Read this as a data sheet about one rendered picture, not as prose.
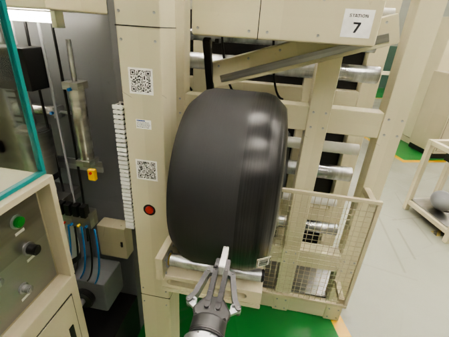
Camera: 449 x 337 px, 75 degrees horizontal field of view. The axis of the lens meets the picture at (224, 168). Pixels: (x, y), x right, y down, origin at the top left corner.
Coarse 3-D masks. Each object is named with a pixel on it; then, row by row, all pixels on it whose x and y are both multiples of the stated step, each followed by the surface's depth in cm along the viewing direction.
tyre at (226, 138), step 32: (224, 96) 85; (256, 96) 86; (192, 128) 77; (224, 128) 76; (256, 128) 75; (192, 160) 74; (224, 160) 73; (256, 160) 72; (192, 192) 74; (224, 192) 73; (256, 192) 72; (192, 224) 76; (224, 224) 75; (256, 224) 74; (192, 256) 86; (256, 256) 80
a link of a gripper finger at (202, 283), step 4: (208, 268) 72; (204, 272) 72; (208, 272) 72; (204, 276) 71; (208, 276) 73; (200, 280) 70; (204, 280) 70; (196, 284) 69; (200, 284) 69; (204, 284) 71; (196, 288) 68; (200, 288) 68; (192, 292) 67; (196, 292) 67; (200, 292) 69; (188, 296) 66; (192, 296) 66; (196, 296) 67; (188, 300) 65
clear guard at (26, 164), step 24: (0, 0) 62; (0, 24) 63; (0, 48) 64; (0, 72) 64; (0, 96) 65; (24, 96) 71; (0, 120) 66; (24, 120) 72; (0, 144) 67; (24, 144) 73; (0, 168) 68; (24, 168) 74; (0, 192) 68
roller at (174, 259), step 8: (176, 256) 104; (168, 264) 104; (176, 264) 103; (184, 264) 102; (192, 264) 102; (200, 264) 102; (240, 272) 100; (248, 272) 99; (256, 272) 99; (264, 272) 100; (256, 280) 99
